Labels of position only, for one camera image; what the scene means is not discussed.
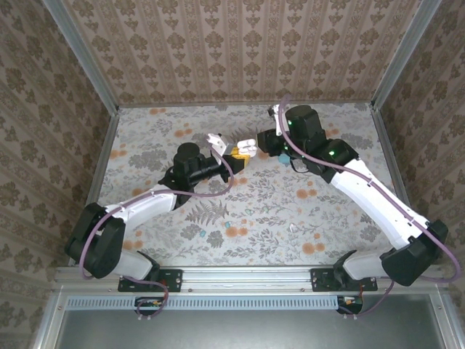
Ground white earbud charging case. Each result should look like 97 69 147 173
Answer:
237 139 258 158

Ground floral patterned tablecloth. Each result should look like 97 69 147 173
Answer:
90 103 419 266

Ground grey metal panel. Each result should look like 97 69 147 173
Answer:
54 308 450 349

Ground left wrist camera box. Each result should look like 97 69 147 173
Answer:
206 132 233 156

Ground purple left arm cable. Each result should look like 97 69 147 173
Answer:
78 143 235 321

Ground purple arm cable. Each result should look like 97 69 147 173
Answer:
274 93 462 321
78 143 235 321

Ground aluminium side rail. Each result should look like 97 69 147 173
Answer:
85 108 121 210
369 105 422 226

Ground long aluminium mounting rail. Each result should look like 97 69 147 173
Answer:
54 265 447 294

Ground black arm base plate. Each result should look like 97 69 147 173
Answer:
310 268 378 293
118 268 182 293

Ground aluminium corner post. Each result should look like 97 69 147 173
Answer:
42 0 121 112
371 0 443 110

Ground grey slotted cable duct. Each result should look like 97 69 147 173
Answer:
67 294 339 310

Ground wire connector in duct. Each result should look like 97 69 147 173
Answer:
336 294 364 316
134 296 167 316

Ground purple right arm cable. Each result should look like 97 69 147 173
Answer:
274 93 462 321

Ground aluminium frame bar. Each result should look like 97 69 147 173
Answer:
31 286 70 349
430 290 465 349

